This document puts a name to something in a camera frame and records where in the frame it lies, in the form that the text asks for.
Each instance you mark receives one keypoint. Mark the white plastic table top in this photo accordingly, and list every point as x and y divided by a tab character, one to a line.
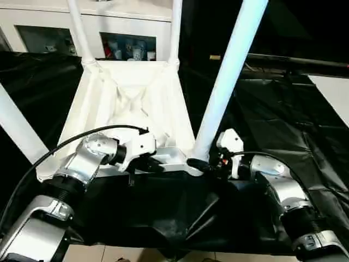
131	82

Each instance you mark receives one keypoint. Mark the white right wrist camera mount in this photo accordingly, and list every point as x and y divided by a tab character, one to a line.
230	142

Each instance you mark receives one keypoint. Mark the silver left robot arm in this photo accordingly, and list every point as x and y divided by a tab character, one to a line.
81	161

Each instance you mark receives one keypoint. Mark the patterned jar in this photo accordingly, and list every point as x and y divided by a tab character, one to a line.
127	48

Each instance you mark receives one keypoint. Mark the black table mat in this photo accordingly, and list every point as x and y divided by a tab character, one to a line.
272	122

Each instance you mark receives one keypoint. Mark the small white cup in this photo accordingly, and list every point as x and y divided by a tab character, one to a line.
117	53

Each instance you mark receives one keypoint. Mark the white mug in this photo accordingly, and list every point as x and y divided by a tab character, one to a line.
150	56

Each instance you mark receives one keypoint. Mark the white patterned figure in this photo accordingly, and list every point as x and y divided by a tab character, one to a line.
136	53

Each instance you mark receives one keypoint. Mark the black fabric covered furniture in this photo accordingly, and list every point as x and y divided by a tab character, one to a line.
300	24

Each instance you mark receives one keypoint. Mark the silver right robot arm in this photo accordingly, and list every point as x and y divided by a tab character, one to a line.
283	188

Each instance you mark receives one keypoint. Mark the long black pole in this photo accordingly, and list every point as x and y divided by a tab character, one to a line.
300	60

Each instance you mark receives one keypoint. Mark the red white bottle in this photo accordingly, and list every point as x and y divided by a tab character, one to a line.
107	50

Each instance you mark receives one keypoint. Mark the white glass-door cabinet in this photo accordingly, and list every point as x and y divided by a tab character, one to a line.
90	21

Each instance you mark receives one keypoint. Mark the white flat board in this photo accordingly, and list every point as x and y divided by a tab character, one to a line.
334	92

